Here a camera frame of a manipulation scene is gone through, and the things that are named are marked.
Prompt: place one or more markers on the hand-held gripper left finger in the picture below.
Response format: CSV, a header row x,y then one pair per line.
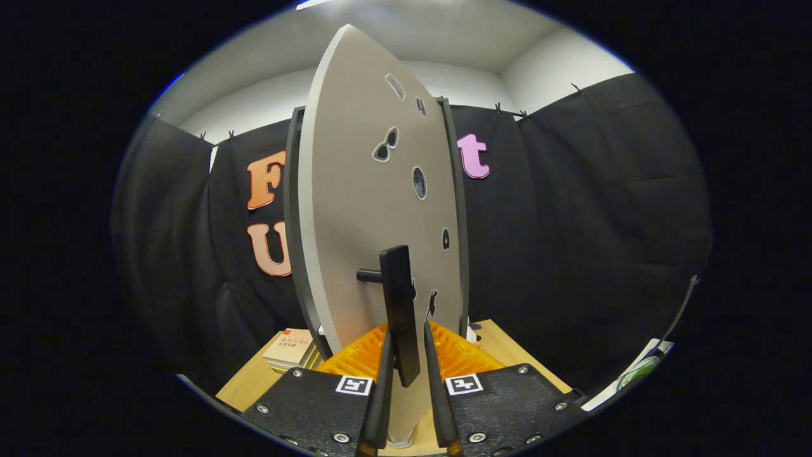
x,y
317,406

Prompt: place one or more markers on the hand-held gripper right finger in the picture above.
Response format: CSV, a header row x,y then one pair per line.
x,y
507,406

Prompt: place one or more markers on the dark grey shoe cabinet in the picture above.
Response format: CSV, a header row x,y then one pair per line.
x,y
292,209

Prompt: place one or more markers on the beige shoe cabinet door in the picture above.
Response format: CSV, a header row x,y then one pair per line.
x,y
355,178

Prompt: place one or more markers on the yellow edged book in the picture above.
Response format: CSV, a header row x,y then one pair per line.
x,y
298,367

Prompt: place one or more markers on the black backdrop cloth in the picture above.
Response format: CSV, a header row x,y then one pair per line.
x,y
590,241

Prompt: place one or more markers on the long ceiling light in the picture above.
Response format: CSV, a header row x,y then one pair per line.
x,y
314,4

